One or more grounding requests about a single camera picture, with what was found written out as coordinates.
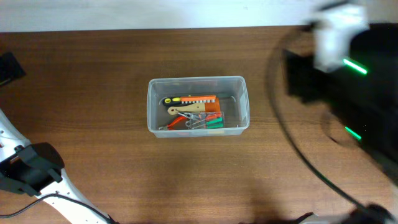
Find orange black needle-nose pliers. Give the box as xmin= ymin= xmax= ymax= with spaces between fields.
xmin=176 ymin=109 xmax=212 ymax=130

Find yellow black handle file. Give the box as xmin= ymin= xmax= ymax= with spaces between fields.
xmin=160 ymin=92 xmax=236 ymax=108

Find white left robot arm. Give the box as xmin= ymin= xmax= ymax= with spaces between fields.
xmin=1 ymin=112 xmax=115 ymax=224

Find small red cutting pliers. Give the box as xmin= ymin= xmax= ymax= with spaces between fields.
xmin=159 ymin=116 xmax=188 ymax=131

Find orange tool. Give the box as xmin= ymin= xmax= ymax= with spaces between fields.
xmin=180 ymin=95 xmax=216 ymax=104

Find wooden handle orange scraper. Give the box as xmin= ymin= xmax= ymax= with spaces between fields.
xmin=167 ymin=99 xmax=221 ymax=115

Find clear plastic storage box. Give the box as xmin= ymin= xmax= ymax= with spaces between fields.
xmin=147 ymin=76 xmax=250 ymax=138

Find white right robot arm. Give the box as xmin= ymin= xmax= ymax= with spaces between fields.
xmin=275 ymin=1 xmax=397 ymax=183

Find clear bag coloured tubes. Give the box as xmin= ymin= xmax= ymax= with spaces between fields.
xmin=185 ymin=112 xmax=224 ymax=129

